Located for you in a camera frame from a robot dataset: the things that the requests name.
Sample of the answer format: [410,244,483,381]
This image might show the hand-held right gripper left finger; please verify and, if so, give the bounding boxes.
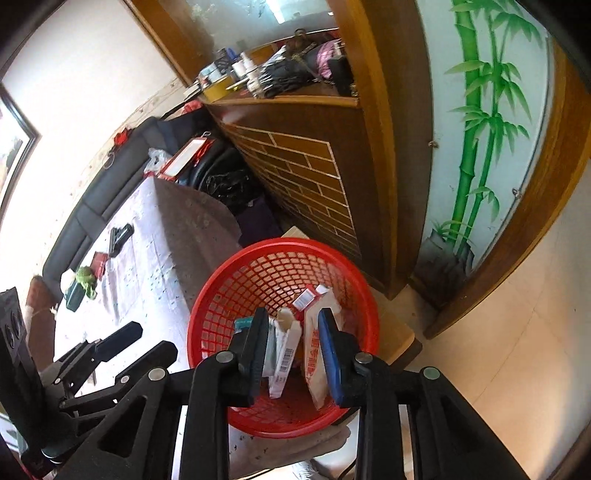
[69,307,271,480]

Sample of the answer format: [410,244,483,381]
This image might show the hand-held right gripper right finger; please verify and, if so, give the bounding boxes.
[318,308,532,480]

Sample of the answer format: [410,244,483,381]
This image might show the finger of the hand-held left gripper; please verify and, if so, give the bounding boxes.
[52,321,143,394]
[59,341,179,415]

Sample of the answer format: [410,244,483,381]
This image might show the white medicine box green print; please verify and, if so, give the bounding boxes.
[233,316,279,377]

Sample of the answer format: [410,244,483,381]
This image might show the white packet red print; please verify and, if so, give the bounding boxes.
[302,286,343,410]

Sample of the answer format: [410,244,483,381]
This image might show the red mesh plastic basket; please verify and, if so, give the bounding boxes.
[187,237,380,439]

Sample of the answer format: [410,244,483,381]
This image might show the green tissue box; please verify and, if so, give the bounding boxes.
[64,279,87,311]

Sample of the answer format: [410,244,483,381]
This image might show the brown wooden chair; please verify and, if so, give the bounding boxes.
[25,276,59,325]

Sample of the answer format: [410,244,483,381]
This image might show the black pistol-shaped tool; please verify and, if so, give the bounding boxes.
[108,223,135,258]

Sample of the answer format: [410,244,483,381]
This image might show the floral lilac tablecloth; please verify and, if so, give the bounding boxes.
[23,176,259,476]

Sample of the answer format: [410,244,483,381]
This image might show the black sofa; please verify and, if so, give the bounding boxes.
[43,114,232,296]

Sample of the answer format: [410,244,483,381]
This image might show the black plastic bag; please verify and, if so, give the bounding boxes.
[204,169,253,207]

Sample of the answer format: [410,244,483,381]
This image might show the clear plastic bag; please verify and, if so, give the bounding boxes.
[144,148,172,177]

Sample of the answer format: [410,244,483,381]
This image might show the yellow box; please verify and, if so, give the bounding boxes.
[202,82,242,101]

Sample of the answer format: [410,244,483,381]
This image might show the bamboo painted glass panel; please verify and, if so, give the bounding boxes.
[410,0,557,308]

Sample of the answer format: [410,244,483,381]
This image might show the white bottle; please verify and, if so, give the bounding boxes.
[246,54,260,99]

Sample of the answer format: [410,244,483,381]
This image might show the black cloth bundle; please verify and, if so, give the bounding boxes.
[257,58,320,99]

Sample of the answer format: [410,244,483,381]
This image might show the pink bag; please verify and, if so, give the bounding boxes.
[316,40,345,80]

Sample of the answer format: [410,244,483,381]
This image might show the framed wall painting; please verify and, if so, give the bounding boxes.
[0,82,41,210]

